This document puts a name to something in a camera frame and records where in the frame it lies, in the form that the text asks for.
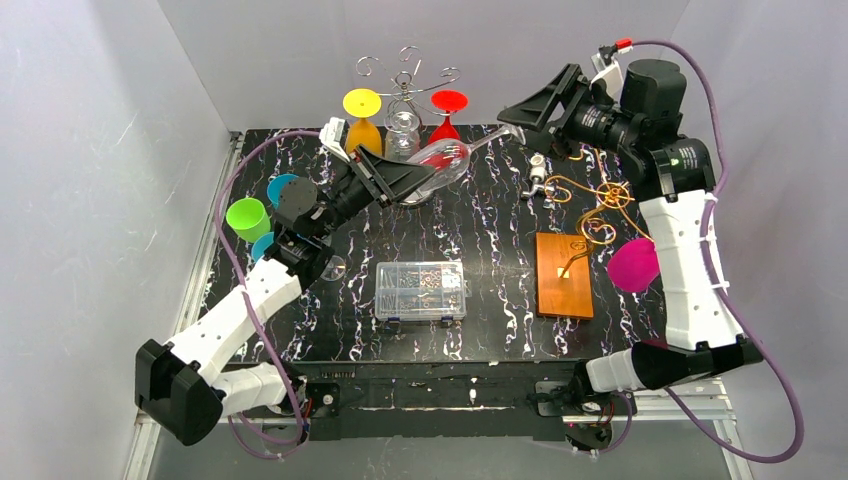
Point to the clear plastic screw box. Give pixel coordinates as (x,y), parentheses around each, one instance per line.
(420,291)

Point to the red plastic wine glass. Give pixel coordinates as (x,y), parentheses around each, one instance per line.
(450,102)

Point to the yellow plastic wine glass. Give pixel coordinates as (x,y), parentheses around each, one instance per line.
(363,104)

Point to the silver wire glass rack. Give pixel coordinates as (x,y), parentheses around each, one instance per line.
(404,92)

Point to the pink plastic wine glass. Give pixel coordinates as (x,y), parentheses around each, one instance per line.
(634,266)

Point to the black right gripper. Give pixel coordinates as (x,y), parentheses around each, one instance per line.
(573,108)

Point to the orange wooden rack base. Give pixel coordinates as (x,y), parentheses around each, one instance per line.
(570,297)

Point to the gold wire glass rack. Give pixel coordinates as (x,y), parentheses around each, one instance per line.
(609,196)

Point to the clear glass wine glass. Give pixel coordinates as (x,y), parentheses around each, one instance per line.
(451,157)
(334,270)

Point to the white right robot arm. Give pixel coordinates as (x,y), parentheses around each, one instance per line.
(674,185)

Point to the small silver metal fixture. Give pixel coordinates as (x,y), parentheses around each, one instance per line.
(537,176)

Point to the clear glass on silver rack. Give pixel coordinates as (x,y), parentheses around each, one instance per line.
(402,139)

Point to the green plastic wine glass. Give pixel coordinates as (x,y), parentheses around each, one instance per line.
(248,218)

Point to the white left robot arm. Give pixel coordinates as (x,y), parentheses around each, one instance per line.
(182,384)

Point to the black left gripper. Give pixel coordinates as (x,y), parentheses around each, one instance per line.
(370,175)

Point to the blue plastic wine glass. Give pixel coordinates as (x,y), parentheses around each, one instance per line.
(275,187)
(261,245)

